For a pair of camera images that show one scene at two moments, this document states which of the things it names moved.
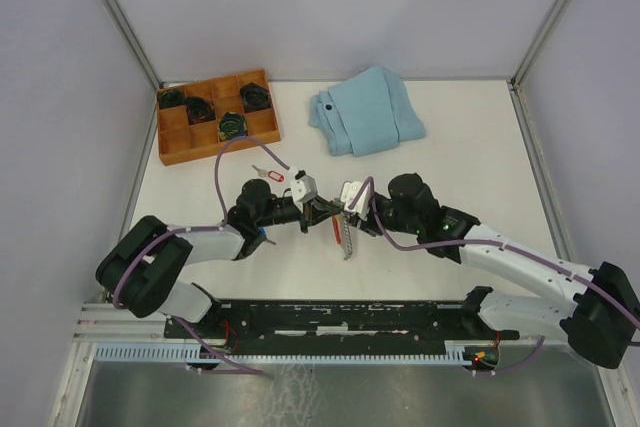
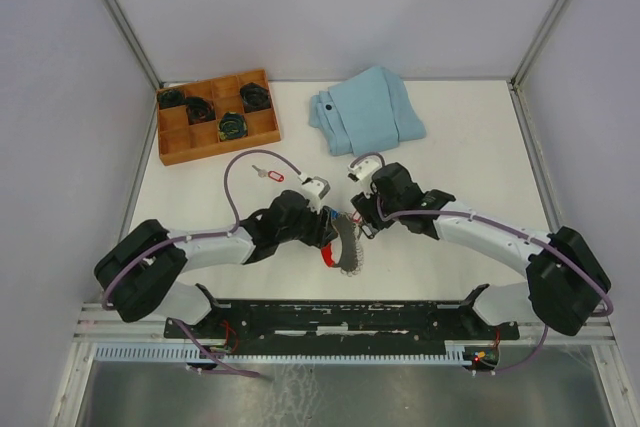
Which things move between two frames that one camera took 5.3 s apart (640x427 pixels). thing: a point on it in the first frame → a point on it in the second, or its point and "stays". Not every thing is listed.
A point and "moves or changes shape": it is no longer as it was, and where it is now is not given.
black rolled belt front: [232, 125] stays
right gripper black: [368, 225] stays
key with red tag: [271, 174] stays
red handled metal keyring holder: [338, 232] moves or changes shape
